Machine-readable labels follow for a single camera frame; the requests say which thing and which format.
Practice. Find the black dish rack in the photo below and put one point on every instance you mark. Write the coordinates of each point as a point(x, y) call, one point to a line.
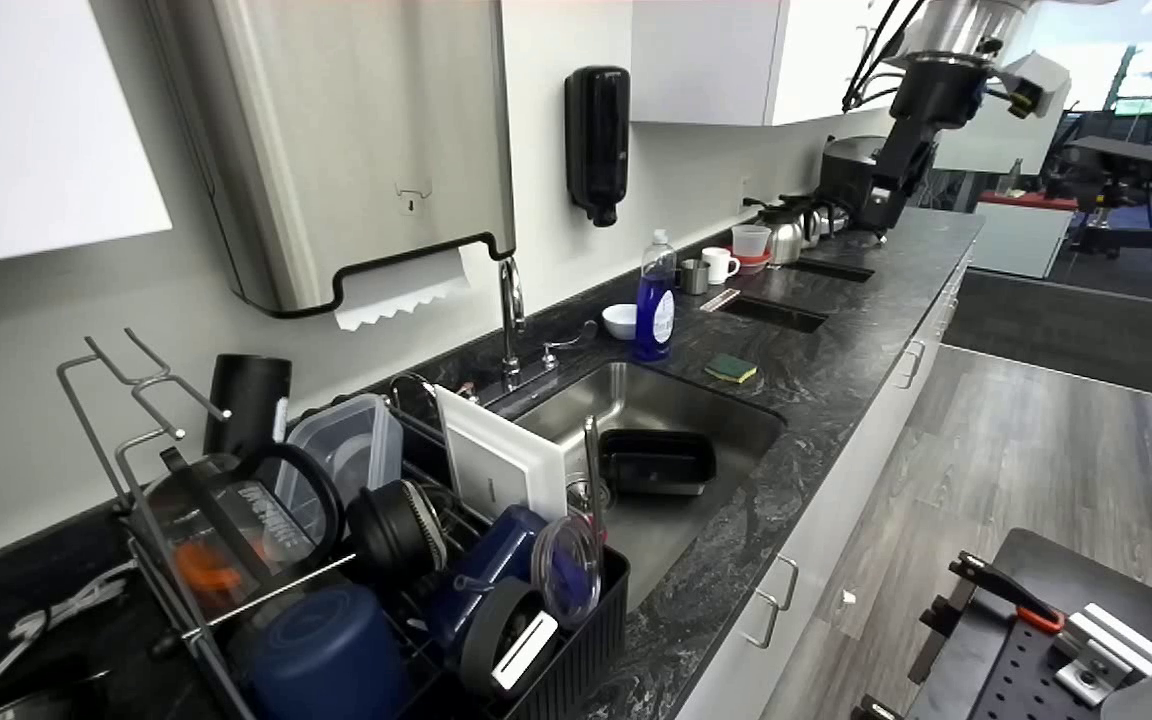
point(578, 643)

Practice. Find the steel paper towel dispenser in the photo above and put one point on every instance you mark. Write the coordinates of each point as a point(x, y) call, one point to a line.
point(360, 132)

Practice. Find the black round pot lid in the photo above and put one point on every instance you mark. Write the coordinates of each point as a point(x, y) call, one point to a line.
point(399, 530)

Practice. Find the chrome faucet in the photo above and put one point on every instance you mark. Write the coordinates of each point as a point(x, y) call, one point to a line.
point(509, 303)

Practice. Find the round purple tinted lid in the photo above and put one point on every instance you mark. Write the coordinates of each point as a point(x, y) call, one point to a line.
point(567, 564)

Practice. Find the black plastic food tray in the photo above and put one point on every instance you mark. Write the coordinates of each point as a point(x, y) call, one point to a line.
point(656, 467)

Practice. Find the black wall soap dispenser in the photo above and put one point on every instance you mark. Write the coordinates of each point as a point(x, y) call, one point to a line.
point(599, 140)

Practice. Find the blue dish soap bottle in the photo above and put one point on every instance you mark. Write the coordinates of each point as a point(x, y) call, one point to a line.
point(656, 309)

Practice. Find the stainless steel sink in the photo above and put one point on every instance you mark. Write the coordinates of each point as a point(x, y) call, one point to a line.
point(680, 413)

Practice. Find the black coffee machine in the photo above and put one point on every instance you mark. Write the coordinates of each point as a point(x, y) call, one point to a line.
point(849, 186)

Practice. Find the dark blue plastic tub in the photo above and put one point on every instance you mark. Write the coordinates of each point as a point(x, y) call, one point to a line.
point(328, 661)

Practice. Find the silver metal bracket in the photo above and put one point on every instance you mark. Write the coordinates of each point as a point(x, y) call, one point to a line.
point(1110, 645)

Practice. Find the small black counter mat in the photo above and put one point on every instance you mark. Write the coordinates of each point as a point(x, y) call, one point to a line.
point(834, 269)

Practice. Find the small steel cup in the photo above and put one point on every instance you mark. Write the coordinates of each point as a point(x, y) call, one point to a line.
point(691, 279)

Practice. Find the white lower cabinet run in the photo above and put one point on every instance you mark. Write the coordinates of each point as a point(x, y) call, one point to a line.
point(857, 452)

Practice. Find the grey metal clamp bar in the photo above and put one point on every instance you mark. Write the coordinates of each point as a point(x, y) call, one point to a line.
point(933, 645)

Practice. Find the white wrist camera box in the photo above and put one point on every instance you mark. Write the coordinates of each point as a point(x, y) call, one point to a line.
point(1051, 80)

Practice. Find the green and yellow sponge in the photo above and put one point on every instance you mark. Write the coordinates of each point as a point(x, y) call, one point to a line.
point(734, 369)

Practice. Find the blue plastic container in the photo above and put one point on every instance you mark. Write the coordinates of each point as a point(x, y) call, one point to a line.
point(489, 564)

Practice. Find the white cup red band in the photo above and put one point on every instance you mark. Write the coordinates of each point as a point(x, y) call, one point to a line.
point(748, 243)

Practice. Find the clear container dark rim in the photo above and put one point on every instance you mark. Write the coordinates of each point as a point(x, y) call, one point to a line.
point(351, 445)

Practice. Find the black cylindrical cup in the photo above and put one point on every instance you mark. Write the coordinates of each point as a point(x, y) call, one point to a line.
point(251, 402)

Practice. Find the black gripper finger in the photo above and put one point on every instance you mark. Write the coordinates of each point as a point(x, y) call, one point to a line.
point(918, 153)
point(888, 166)

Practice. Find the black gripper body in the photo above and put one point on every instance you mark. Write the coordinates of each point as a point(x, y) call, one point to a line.
point(939, 91)

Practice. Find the black perforated platform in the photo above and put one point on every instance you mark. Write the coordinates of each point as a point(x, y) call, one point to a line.
point(1110, 587)

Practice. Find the black desk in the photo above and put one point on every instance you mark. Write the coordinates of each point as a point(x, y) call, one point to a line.
point(1121, 153)

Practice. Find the white square plate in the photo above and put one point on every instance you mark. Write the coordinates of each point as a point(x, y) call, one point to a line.
point(497, 463)

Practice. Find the white paper towel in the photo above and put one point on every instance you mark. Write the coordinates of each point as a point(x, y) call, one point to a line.
point(399, 303)

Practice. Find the black and white strip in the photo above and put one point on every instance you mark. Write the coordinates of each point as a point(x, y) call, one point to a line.
point(723, 303)

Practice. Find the white upper cabinet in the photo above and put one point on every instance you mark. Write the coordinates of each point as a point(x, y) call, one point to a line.
point(30, 123)
point(709, 54)

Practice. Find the black clamp orange trigger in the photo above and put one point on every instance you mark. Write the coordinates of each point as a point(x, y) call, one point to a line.
point(996, 587)

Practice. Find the metal jar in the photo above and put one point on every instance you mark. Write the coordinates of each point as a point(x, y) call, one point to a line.
point(784, 244)

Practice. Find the small white bowl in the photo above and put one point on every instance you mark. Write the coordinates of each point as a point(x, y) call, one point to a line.
point(618, 320)

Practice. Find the dark floor mat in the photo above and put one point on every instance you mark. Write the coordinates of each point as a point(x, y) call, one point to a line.
point(1071, 333)

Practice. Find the clear jug black rim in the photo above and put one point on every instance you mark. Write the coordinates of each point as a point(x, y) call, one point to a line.
point(236, 535)

